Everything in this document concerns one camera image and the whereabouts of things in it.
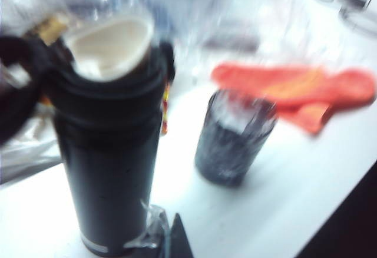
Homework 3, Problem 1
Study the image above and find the striped orange yellow snack bag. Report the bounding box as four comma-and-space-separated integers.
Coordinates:
28, 13, 173, 137

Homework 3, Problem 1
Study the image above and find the orange cloth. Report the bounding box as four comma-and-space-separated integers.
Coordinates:
211, 62, 377, 135

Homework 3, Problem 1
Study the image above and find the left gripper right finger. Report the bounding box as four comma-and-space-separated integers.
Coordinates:
158, 213, 194, 258

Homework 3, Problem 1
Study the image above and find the grey translucent textured cup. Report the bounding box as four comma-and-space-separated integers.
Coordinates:
194, 90, 279, 187

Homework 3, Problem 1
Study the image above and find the black thermos flask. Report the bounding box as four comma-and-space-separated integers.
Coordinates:
0, 16, 177, 256

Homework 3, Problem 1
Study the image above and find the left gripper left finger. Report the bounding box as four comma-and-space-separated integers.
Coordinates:
123, 200, 170, 258

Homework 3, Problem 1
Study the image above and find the clear crumpled plastic bag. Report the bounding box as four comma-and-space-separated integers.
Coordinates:
0, 0, 213, 73
206, 0, 377, 67

